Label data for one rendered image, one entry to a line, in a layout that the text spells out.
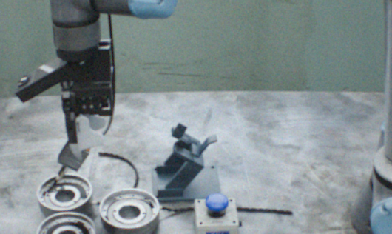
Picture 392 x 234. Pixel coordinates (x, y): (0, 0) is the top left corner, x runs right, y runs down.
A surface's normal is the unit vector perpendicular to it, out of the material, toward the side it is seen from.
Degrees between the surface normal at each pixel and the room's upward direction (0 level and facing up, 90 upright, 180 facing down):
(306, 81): 90
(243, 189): 0
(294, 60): 90
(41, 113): 0
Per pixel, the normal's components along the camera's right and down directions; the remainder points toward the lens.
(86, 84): 0.00, -0.81
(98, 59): 0.07, 0.58
